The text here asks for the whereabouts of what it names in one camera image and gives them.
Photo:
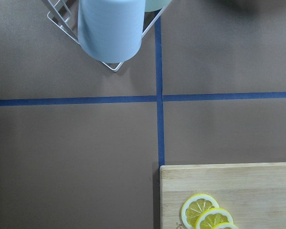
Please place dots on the bamboo cutting board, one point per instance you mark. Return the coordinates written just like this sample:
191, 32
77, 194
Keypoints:
253, 193

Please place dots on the mint green plastic cup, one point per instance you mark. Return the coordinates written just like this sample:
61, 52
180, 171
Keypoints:
154, 5

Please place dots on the lemon slice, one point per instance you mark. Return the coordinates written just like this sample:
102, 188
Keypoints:
225, 225
212, 217
194, 207

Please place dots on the light blue plastic cup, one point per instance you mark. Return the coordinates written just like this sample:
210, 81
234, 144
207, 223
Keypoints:
110, 31

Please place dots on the white wire cup rack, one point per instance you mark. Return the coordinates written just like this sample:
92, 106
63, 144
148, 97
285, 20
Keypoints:
66, 18

